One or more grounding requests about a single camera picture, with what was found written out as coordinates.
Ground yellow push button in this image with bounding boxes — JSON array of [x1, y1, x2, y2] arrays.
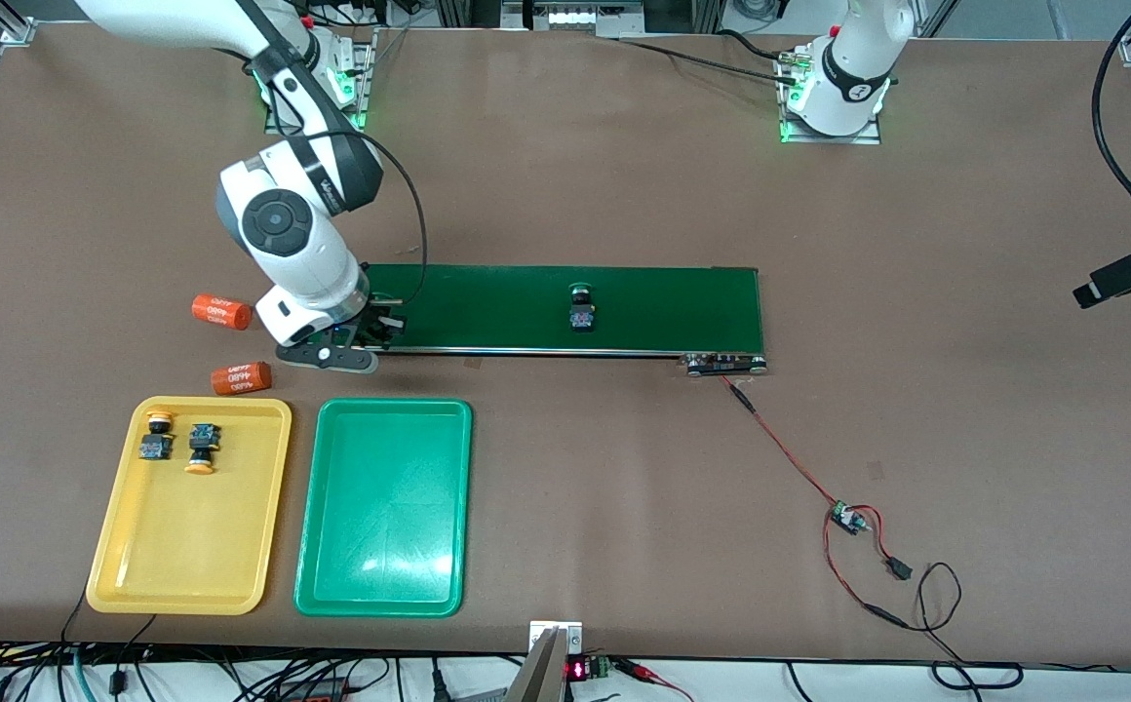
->
[[139, 412, 176, 463], [184, 422, 223, 477]]

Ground green belt conveyor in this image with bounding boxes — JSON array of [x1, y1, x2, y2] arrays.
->
[[282, 260, 770, 379]]

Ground green plastic tray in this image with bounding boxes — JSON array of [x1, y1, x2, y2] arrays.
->
[[292, 397, 474, 619]]

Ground yellow plastic tray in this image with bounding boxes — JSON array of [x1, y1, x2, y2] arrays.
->
[[86, 395, 294, 617]]

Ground red probe lead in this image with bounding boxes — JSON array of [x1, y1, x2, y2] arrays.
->
[[614, 658, 695, 702]]

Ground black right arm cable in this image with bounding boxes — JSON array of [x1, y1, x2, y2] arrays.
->
[[331, 127, 429, 309]]

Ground black looped cable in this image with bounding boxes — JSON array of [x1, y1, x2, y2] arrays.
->
[[915, 562, 1027, 691]]

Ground aluminium frame structure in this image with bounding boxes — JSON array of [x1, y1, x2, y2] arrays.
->
[[434, 0, 727, 40]]

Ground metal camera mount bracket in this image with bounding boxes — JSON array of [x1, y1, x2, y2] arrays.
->
[[528, 620, 584, 702]]

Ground thin red wire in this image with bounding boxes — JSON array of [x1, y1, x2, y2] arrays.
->
[[720, 375, 917, 630]]

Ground long black table cable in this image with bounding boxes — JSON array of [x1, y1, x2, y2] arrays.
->
[[619, 27, 800, 84]]

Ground black cable bundle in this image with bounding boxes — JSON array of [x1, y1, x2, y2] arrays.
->
[[0, 639, 527, 702]]

